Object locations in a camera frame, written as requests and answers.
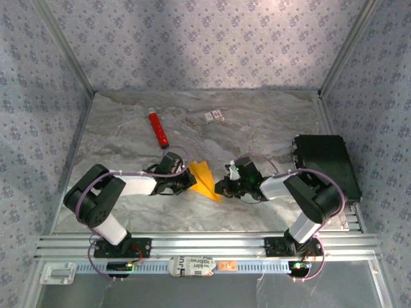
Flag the black controller board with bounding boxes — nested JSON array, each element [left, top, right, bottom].
[[288, 261, 312, 278], [107, 262, 134, 272]]

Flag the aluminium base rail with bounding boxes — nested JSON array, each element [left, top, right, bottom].
[[34, 233, 383, 261]]

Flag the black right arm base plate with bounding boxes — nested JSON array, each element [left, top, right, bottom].
[[265, 236, 324, 257]]

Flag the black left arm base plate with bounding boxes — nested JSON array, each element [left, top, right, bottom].
[[93, 237, 152, 259]]

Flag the white plastic bracket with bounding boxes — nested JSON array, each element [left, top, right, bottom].
[[40, 262, 77, 286]]

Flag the small printed card box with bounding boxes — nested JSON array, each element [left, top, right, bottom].
[[203, 108, 225, 124]]

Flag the black hard case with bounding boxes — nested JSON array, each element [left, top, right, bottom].
[[292, 134, 363, 203]]

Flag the orange paper sheet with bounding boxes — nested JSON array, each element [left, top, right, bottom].
[[189, 160, 222, 203]]

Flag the black left controller board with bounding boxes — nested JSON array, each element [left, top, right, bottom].
[[107, 262, 134, 272]]

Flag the red cylinder tube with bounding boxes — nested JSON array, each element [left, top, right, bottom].
[[146, 108, 170, 150]]

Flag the aluminium frame post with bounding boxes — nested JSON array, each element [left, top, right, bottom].
[[317, 0, 383, 97]]

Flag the slotted cable duct strip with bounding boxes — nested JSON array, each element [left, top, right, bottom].
[[75, 260, 292, 276]]

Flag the black right controller board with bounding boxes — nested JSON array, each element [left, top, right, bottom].
[[288, 261, 312, 278]]

